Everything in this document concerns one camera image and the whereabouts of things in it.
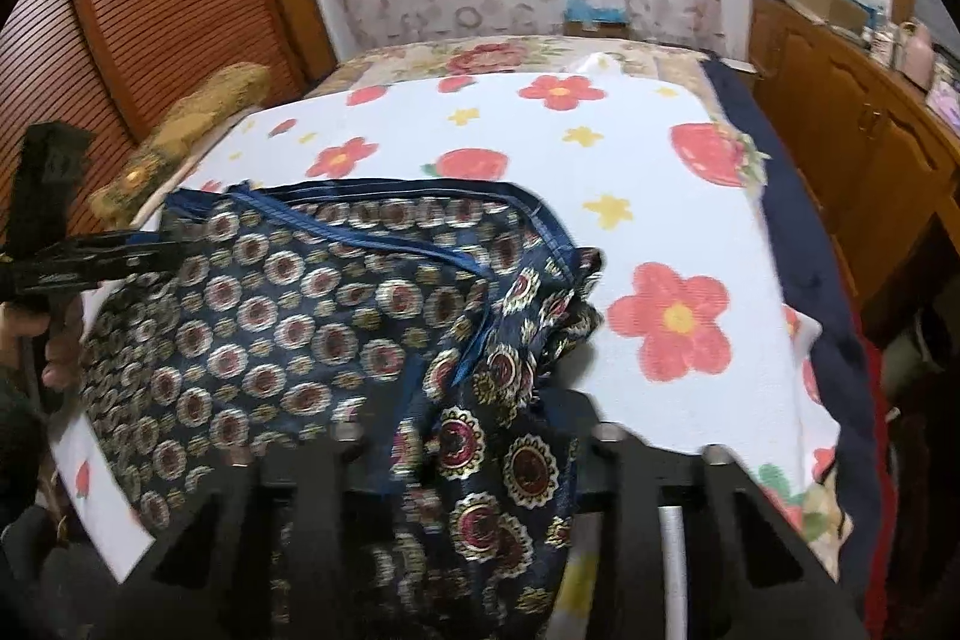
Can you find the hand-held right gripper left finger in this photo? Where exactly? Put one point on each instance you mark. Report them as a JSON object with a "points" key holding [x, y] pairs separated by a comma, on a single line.
{"points": [[315, 505]]}

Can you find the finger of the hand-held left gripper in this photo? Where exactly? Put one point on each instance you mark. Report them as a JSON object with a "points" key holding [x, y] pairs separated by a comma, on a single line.
{"points": [[139, 250]]}

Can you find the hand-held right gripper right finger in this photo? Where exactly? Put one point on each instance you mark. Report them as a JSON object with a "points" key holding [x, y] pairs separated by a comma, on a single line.
{"points": [[626, 482]]}

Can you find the navy patterned satin shirt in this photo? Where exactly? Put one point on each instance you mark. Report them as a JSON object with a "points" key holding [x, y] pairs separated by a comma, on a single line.
{"points": [[300, 325]]}

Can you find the person's left hand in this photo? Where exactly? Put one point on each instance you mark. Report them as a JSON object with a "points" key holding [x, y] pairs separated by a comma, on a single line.
{"points": [[61, 344]]}

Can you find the brown patterned pillow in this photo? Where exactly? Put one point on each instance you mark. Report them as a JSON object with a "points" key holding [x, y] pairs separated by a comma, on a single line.
{"points": [[180, 138]]}

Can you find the brown slatted wooden wardrobe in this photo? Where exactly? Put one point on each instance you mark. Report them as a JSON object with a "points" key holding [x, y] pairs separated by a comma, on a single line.
{"points": [[150, 10]]}

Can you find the white flower print blanket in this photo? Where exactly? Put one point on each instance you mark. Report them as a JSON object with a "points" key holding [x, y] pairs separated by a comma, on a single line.
{"points": [[675, 220]]}

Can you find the beige floral bed sheet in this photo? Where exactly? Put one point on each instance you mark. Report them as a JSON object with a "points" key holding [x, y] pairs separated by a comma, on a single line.
{"points": [[495, 59]]}

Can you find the wooden sideboard cabinet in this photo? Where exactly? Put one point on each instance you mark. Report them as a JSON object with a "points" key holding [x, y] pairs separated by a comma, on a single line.
{"points": [[855, 145]]}

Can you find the cardboard box with blue contents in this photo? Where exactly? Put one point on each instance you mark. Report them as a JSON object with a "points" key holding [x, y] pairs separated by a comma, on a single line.
{"points": [[596, 18]]}

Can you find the pink tissue pack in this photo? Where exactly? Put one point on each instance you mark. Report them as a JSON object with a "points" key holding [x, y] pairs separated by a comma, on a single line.
{"points": [[945, 104]]}

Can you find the plain cardboard box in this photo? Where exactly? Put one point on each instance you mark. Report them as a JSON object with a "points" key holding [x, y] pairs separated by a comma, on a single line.
{"points": [[825, 3]]}

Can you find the pink thermos flask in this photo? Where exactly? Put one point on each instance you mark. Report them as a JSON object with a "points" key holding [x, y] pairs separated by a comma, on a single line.
{"points": [[919, 51]]}

